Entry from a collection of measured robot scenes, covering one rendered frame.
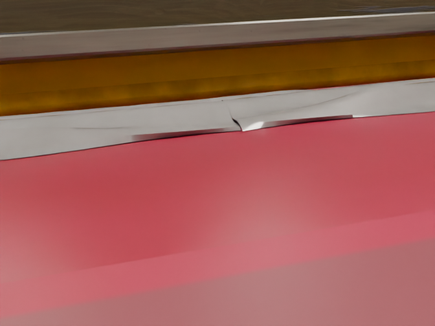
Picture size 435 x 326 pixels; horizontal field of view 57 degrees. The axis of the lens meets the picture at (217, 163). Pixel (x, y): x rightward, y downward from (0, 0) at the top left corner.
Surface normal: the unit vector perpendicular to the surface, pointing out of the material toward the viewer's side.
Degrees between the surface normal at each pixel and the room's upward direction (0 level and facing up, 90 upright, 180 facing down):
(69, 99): 90
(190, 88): 90
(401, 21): 90
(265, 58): 90
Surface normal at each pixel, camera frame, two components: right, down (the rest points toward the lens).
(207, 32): 0.22, 0.18
